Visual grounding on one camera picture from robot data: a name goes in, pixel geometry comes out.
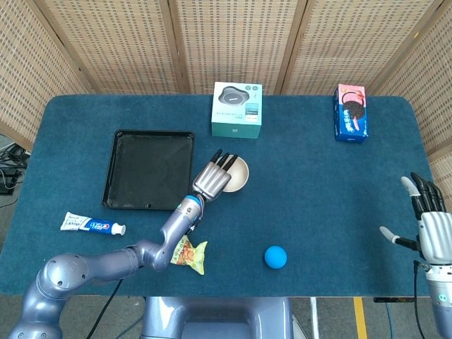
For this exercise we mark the yellow-green snack bag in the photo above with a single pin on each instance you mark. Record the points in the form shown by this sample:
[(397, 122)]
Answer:
[(192, 256)]

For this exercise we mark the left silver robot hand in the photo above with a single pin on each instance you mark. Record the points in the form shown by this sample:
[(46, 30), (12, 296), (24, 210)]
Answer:
[(210, 182)]

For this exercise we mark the beige bowl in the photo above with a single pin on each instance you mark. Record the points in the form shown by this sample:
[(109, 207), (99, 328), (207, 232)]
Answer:
[(240, 174)]

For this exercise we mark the blue cookie box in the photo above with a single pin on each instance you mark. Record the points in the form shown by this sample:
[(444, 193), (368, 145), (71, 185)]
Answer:
[(351, 116)]

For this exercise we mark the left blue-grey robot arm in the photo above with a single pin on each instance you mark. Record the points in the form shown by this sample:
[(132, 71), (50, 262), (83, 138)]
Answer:
[(106, 263)]

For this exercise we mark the blue ball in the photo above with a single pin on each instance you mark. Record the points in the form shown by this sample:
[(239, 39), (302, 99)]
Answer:
[(275, 257)]

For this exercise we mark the white table leg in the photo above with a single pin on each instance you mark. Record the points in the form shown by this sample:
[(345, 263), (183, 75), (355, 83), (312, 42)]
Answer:
[(314, 318)]

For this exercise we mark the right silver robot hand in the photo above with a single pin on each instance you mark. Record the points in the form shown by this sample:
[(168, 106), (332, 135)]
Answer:
[(434, 233)]

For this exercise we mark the blue-grey robot torso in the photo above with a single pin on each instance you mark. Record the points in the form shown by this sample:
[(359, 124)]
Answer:
[(219, 318)]

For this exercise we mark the teal speaker box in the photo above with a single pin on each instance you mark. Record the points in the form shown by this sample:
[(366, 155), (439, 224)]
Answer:
[(236, 109)]

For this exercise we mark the woven rattan screen panel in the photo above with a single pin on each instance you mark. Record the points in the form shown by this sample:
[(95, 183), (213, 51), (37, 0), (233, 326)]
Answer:
[(116, 42), (434, 88), (353, 42), (240, 35), (24, 70)]

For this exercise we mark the black plastic tray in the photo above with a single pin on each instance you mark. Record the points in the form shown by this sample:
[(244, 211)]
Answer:
[(148, 169)]

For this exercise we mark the blue white toothpaste tube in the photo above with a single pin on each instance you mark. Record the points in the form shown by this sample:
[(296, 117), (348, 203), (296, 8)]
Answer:
[(92, 224)]

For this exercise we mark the blue felt table cover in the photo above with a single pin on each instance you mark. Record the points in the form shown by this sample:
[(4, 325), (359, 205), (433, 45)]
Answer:
[(318, 194)]

